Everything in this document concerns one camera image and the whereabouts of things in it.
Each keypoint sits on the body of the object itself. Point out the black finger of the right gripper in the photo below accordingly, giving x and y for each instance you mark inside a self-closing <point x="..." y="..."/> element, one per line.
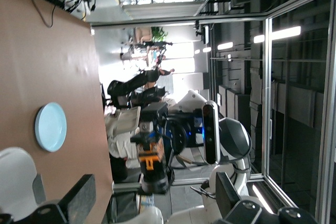
<point x="155" y="110"/>
<point x="157" y="182"/>

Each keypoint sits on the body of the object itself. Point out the light blue plate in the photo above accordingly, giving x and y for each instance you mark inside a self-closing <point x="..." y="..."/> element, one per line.
<point x="51" y="127"/>

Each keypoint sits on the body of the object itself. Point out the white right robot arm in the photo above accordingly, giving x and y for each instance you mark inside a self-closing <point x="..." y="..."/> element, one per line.
<point x="233" y="134"/>

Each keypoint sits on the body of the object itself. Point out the green potted plant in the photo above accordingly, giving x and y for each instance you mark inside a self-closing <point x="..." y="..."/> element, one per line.
<point x="158" y="34"/>

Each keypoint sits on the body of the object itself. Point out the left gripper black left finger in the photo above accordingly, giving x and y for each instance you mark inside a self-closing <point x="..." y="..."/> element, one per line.
<point x="78" y="195"/>

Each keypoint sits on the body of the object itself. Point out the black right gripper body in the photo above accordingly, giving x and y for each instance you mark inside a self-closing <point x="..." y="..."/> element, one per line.
<point x="174" y="136"/>

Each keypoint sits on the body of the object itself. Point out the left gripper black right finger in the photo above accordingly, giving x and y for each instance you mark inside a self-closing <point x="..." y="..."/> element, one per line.
<point x="228" y="192"/>

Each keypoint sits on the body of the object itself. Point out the short fluorescent light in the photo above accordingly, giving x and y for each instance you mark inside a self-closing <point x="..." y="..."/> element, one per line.
<point x="225" y="46"/>

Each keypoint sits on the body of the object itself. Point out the aluminium enclosure frame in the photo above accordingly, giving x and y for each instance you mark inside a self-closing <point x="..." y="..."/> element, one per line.
<point x="267" y="103"/>

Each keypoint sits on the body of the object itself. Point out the long fluorescent light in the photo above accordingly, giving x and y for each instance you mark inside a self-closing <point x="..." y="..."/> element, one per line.
<point x="278" y="34"/>

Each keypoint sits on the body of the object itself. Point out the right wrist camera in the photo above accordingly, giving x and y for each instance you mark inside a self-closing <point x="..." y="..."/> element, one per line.
<point x="211" y="134"/>

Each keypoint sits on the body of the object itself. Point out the white lidded lunch box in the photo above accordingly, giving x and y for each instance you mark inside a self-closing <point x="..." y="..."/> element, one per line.
<point x="15" y="182"/>

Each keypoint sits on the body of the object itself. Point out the white fabric bundle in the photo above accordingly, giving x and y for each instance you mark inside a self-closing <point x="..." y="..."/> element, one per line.
<point x="120" y="129"/>

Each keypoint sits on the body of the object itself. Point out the black background robot arm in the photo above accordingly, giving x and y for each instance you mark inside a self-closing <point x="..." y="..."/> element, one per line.
<point x="126" y="86"/>

